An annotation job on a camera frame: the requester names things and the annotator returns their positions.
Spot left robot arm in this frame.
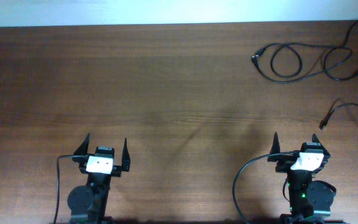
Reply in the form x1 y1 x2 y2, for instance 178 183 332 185
67 134 131 224

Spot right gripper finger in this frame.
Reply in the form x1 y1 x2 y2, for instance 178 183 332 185
270 132 280 154
312 134 331 159

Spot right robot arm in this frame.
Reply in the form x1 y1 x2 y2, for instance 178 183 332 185
267 133 336 223

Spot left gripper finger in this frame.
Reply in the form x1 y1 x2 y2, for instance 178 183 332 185
72 133 90 163
121 138 131 172

